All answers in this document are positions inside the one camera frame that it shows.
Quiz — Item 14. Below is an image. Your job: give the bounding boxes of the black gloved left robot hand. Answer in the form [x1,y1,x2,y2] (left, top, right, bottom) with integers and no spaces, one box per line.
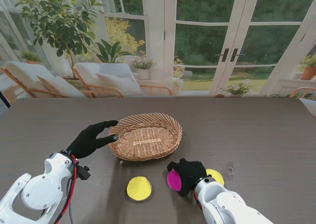
[66,120,119,159]

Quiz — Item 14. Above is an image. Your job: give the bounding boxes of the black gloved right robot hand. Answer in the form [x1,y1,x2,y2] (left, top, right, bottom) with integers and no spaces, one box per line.
[167,158,207,197]

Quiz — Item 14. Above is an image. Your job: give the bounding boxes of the magenta culture dish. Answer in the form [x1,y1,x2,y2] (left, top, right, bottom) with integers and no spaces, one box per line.
[167,169,183,192]

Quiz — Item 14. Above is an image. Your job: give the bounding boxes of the yellow culture dish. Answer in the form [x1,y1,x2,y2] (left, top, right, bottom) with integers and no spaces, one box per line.
[206,169,225,186]
[126,176,153,202]

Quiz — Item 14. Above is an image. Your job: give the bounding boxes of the oval wicker basket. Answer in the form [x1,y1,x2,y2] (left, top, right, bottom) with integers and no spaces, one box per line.
[107,112,183,162]

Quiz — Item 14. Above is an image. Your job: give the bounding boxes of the white chair pillow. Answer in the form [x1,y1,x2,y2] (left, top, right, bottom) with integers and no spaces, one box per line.
[95,73,145,96]
[36,75,86,98]

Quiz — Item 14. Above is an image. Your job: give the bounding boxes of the white cushioned lounge chair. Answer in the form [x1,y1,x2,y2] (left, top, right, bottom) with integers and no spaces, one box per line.
[0,61,86,98]
[73,62,173,98]

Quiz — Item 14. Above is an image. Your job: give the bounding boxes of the yellow flowers in pale pot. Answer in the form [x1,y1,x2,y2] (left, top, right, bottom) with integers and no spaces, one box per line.
[172,57,186,96]

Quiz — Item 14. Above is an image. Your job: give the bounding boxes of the flowering plant in white pot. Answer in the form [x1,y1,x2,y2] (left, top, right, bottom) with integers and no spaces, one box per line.
[132,57,158,81]

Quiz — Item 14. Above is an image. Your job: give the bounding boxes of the dark panel at table edge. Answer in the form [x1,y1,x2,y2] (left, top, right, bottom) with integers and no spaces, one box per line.
[0,90,12,110]

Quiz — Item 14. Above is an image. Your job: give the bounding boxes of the broad-leaf green plant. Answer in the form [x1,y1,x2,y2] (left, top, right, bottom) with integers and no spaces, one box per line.
[95,40,135,64]

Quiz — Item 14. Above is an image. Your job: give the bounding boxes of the white flowering low plant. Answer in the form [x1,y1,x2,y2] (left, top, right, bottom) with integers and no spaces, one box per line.
[219,82,252,98]

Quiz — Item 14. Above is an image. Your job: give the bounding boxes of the small plant in terracotta pot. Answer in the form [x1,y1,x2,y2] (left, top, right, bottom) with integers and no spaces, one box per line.
[19,50,43,65]

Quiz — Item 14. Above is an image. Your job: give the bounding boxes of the tall leafy potted tree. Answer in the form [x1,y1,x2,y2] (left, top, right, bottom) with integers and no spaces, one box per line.
[13,0,106,80]

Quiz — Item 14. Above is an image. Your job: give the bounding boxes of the white sheet at table corner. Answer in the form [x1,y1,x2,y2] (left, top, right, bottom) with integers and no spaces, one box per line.
[298,97,316,117]

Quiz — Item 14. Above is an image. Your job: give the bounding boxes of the large terracotta potted plant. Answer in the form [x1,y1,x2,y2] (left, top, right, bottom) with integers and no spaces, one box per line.
[300,54,316,81]

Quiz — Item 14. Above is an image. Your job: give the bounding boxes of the red left arm cable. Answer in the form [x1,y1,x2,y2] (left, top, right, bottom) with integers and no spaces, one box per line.
[58,154,79,222]

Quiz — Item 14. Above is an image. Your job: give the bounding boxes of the dark door handle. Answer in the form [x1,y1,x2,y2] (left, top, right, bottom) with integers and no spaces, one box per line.
[215,48,230,63]
[231,48,245,62]

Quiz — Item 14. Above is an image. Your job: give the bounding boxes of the orange chair frame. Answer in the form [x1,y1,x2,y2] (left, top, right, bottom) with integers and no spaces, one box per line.
[288,87,316,98]

